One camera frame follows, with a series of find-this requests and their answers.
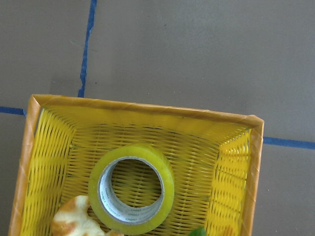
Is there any toy croissant bread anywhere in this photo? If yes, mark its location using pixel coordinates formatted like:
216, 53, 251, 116
51, 195, 123, 236

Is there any yellow woven plastic basket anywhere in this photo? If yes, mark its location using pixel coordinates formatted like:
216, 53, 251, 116
9, 95, 264, 236

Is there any toy orange carrot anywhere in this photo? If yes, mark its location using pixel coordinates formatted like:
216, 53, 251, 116
188, 227, 206, 236

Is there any yellow packing tape roll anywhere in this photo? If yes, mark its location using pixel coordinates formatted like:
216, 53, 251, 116
88, 144, 175, 235

